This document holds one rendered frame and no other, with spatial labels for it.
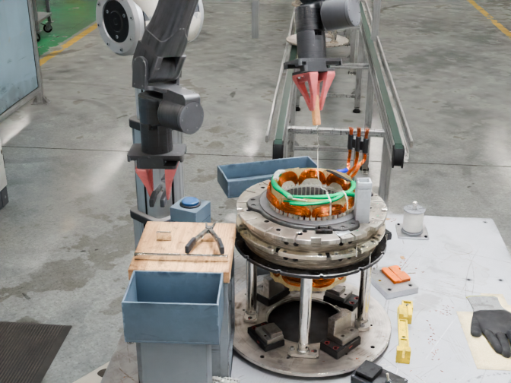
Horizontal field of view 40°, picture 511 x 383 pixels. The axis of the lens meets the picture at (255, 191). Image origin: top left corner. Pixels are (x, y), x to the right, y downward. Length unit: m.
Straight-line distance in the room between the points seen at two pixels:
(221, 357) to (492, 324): 0.65
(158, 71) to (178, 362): 0.52
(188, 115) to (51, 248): 2.56
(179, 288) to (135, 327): 0.12
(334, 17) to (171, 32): 0.34
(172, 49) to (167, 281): 0.43
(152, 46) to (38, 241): 2.65
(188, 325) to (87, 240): 2.51
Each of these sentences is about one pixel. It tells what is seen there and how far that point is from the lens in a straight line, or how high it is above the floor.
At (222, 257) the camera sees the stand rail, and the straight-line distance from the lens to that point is 1.33.
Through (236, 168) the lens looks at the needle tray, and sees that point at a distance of 1.78.
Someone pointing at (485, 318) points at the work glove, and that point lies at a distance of 1.73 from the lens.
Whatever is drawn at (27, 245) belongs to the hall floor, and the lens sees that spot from 3.75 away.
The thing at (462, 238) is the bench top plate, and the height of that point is 0.78.
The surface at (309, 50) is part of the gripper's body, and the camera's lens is 1.39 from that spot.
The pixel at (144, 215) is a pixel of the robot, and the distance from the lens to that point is 1.85.
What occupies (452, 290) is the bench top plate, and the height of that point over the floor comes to 0.78.
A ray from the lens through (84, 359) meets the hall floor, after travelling 2.88.
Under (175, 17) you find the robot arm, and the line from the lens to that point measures 1.18.
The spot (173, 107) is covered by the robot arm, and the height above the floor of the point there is 1.38.
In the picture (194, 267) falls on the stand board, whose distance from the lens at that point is 1.32.
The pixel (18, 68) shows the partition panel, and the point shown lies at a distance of 5.66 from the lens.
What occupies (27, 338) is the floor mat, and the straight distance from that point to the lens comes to 3.03.
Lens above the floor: 1.74
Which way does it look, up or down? 25 degrees down
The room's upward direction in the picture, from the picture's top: straight up
